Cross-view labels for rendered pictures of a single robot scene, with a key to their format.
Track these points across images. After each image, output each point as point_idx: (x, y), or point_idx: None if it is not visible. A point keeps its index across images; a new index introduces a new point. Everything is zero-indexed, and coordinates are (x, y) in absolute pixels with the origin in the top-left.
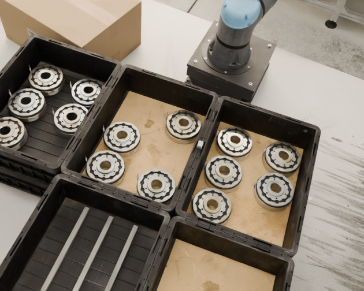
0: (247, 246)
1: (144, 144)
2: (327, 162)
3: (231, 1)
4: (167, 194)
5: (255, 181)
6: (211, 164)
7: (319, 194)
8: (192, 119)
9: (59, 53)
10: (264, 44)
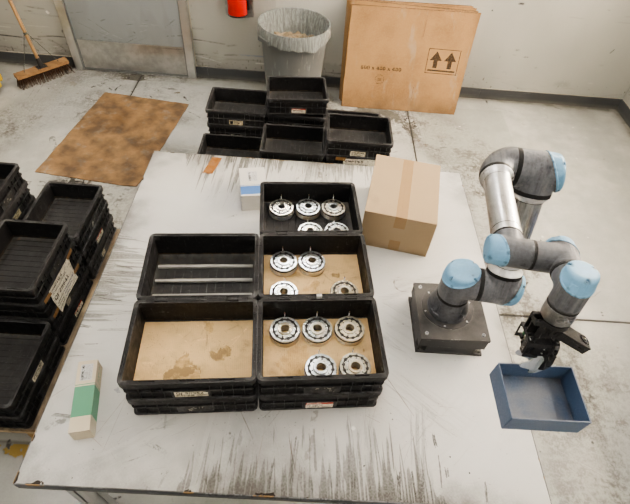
0: (252, 347)
1: (317, 278)
2: (401, 436)
3: (458, 262)
4: None
5: None
6: (319, 319)
7: (361, 435)
8: None
9: (352, 202)
10: (481, 331)
